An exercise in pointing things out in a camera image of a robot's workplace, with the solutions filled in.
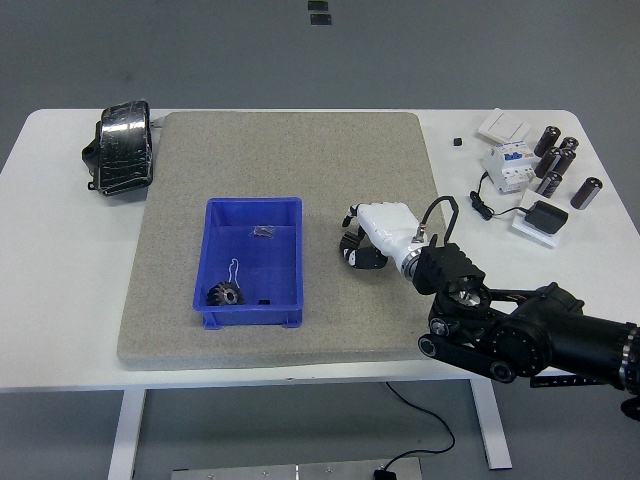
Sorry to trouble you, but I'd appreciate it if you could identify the grey-brown mat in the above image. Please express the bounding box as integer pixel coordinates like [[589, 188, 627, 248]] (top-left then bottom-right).
[[116, 110, 475, 371]]

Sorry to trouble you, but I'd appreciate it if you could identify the black adapter cord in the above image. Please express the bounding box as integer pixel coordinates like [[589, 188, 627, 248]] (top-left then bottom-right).
[[468, 171, 531, 221]]

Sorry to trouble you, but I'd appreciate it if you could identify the white table leg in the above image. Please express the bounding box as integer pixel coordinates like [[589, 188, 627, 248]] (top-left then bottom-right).
[[107, 388, 147, 480], [469, 379, 514, 470]]

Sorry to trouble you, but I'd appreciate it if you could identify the white circuit breaker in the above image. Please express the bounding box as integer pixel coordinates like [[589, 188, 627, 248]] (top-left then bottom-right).
[[481, 139, 542, 195]]

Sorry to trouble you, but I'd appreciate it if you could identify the metal floor plate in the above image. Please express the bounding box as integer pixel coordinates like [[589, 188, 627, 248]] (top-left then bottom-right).
[[171, 457, 424, 480]]

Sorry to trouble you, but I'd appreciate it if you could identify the black power adapter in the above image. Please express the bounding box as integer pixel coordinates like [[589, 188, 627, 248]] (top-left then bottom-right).
[[527, 199, 570, 236]]

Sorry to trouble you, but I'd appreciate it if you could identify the large black gear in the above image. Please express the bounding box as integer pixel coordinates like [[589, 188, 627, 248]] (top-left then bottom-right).
[[204, 281, 246, 307]]

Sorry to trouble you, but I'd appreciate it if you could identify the black tape-wrapped device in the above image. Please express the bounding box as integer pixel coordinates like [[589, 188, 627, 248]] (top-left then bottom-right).
[[80, 99, 156, 199]]

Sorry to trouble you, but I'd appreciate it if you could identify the black floor cable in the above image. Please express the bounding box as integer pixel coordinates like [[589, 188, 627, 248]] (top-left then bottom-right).
[[383, 382, 456, 471]]

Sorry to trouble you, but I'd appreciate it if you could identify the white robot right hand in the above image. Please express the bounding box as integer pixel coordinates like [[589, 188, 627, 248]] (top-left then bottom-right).
[[339, 200, 427, 271]]

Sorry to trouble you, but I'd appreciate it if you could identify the white wall switch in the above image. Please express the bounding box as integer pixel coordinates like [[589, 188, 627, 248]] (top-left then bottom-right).
[[477, 108, 532, 144]]

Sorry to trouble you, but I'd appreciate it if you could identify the blue plastic box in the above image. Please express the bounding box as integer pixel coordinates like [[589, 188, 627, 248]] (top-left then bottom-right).
[[192, 196, 305, 331]]

